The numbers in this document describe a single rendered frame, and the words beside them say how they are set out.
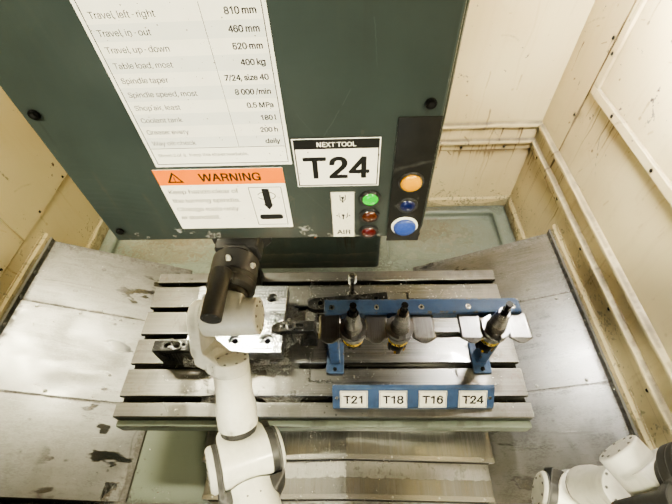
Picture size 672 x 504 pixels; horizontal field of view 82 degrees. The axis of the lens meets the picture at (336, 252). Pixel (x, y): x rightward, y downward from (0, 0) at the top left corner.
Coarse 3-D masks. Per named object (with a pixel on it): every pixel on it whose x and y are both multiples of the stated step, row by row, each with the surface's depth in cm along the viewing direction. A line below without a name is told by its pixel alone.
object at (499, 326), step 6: (498, 312) 85; (510, 312) 84; (492, 318) 87; (498, 318) 85; (504, 318) 84; (486, 324) 90; (492, 324) 87; (498, 324) 86; (504, 324) 85; (492, 330) 88; (498, 330) 87; (504, 330) 87
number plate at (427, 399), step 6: (420, 396) 108; (426, 396) 108; (432, 396) 108; (438, 396) 108; (444, 396) 108; (420, 402) 108; (426, 402) 108; (432, 402) 108; (438, 402) 108; (444, 402) 108
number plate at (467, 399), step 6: (486, 390) 107; (462, 396) 108; (468, 396) 107; (474, 396) 107; (480, 396) 107; (486, 396) 107; (462, 402) 108; (468, 402) 108; (474, 402) 108; (480, 402) 108; (486, 402) 108
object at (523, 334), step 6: (510, 318) 92; (516, 318) 92; (522, 318) 92; (510, 324) 91; (516, 324) 91; (522, 324) 91; (528, 324) 91; (510, 330) 90; (516, 330) 90; (522, 330) 90; (528, 330) 90; (510, 336) 89; (516, 336) 89; (522, 336) 89; (528, 336) 89; (522, 342) 88
